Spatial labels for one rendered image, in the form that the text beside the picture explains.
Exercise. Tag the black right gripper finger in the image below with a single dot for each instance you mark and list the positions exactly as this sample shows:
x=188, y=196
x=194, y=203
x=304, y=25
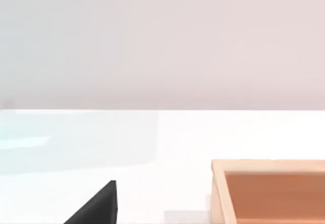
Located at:
x=101, y=206

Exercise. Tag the shallow salmon-coloured box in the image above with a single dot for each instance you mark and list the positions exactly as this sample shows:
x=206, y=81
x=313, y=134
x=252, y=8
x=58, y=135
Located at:
x=274, y=196

